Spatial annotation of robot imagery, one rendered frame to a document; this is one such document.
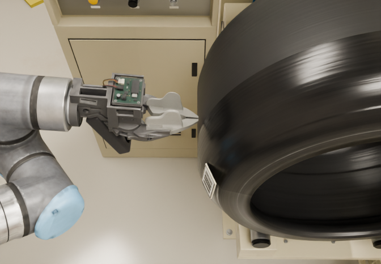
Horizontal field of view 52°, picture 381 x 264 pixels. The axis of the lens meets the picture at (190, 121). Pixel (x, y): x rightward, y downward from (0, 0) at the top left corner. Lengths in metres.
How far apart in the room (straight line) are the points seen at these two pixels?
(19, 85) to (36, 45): 2.08
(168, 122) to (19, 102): 0.24
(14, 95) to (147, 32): 0.78
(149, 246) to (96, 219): 0.29
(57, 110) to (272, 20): 0.36
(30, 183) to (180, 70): 0.94
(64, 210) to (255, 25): 0.42
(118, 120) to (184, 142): 1.28
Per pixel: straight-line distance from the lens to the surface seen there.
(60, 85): 0.66
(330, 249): 1.10
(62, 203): 0.66
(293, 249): 1.08
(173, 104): 0.68
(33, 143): 0.75
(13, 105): 0.67
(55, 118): 0.65
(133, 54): 1.45
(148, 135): 0.66
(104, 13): 1.41
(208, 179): 0.66
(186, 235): 1.90
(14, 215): 0.66
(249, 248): 0.99
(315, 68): 0.53
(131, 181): 2.03
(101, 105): 0.64
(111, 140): 0.72
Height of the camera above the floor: 1.81
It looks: 56 degrees down
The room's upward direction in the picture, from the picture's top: straight up
